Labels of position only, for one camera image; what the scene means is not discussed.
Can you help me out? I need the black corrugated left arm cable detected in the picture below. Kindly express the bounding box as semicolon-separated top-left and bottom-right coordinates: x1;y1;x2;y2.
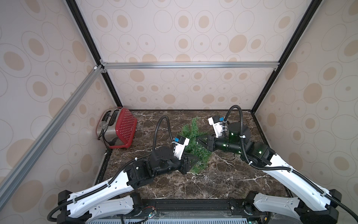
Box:
47;115;174;222

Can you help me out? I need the silver aluminium left rail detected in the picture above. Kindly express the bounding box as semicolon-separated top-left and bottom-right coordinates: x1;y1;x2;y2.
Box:
1;65;103;209

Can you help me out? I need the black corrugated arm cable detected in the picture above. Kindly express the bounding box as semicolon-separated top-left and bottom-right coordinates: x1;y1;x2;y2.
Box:
223;105;358;223
47;115;174;222

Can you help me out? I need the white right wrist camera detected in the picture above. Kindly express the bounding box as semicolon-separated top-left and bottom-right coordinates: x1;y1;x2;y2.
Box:
208;116;225;138

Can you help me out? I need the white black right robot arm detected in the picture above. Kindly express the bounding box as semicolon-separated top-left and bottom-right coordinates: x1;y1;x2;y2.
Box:
196;122;342;224

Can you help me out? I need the green artificial christmas tree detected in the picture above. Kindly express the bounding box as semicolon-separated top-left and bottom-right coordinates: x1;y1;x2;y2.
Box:
181;117;212;174

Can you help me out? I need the red polka dot toaster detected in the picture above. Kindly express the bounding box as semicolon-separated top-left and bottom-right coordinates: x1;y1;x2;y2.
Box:
97;107;137;149

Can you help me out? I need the silver aluminium rail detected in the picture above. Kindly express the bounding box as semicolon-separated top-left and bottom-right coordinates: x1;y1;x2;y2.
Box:
1;65;103;209
96;61;280;71

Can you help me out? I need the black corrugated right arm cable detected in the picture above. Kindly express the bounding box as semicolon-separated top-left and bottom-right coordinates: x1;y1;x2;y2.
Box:
223;105;358;223

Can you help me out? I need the silver aluminium back rail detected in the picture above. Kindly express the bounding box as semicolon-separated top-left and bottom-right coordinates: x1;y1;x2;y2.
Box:
96;61;280;71

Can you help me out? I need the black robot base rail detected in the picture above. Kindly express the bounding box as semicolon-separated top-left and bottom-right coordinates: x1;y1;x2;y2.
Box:
78;193;272;224

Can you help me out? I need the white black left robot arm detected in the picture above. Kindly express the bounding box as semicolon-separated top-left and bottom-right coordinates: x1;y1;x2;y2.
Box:
47;147;199;224

